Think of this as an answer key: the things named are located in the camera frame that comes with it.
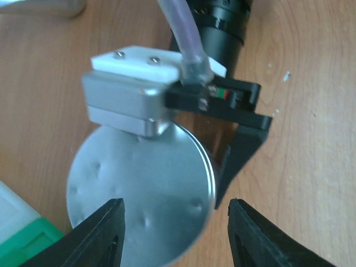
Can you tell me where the white candy bin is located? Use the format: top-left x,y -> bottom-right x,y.
0,181 -> 41,244

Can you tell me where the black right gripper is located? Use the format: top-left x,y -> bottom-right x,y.
165,77 -> 272,209

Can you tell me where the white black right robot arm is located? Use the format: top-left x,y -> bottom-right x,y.
165,1 -> 273,209

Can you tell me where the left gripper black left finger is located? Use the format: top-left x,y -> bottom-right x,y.
22,199 -> 125,266

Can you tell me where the round metal jar lid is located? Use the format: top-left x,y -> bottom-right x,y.
66,123 -> 216,266

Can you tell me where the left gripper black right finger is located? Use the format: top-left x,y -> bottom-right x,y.
228,199 -> 333,266

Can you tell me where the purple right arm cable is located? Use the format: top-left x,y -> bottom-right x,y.
158,0 -> 215,87

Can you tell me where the green candy bin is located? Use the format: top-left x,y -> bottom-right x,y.
1,217 -> 64,266

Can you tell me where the silver metal scoop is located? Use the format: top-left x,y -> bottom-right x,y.
1,0 -> 87,18

